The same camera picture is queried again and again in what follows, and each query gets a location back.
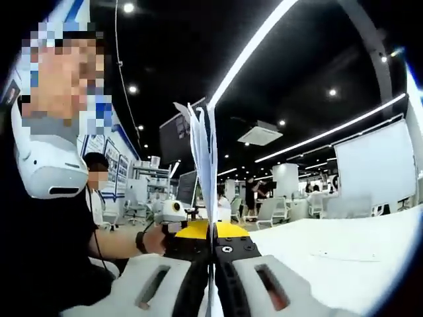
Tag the white pillar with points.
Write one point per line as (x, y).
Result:
(285, 180)

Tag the whiteboard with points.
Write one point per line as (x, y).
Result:
(373, 165)

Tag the white neck-worn device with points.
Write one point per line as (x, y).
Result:
(49, 165)

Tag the curved ceiling light strip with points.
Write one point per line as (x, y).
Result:
(248, 49)
(330, 132)

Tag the white printing papers bundle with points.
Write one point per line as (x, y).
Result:
(205, 171)

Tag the computer monitor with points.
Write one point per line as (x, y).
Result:
(187, 188)

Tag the black wristband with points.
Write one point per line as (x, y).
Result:
(141, 242)

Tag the frosted desk partition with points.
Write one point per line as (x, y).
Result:
(350, 206)

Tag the hanging black screen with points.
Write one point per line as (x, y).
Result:
(175, 135)

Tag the ceiling air conditioner unit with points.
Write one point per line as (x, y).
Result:
(260, 133)

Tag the person's left hand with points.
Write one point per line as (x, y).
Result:
(155, 241)

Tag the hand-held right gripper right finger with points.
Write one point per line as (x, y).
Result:
(238, 264)

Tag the white office chair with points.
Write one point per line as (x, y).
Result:
(269, 211)
(135, 204)

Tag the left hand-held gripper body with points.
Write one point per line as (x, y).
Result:
(172, 211)

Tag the large window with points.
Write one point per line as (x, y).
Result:
(415, 95)

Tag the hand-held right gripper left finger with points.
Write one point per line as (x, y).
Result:
(185, 264)

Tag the person's dark shirt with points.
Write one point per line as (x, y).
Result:
(43, 247)

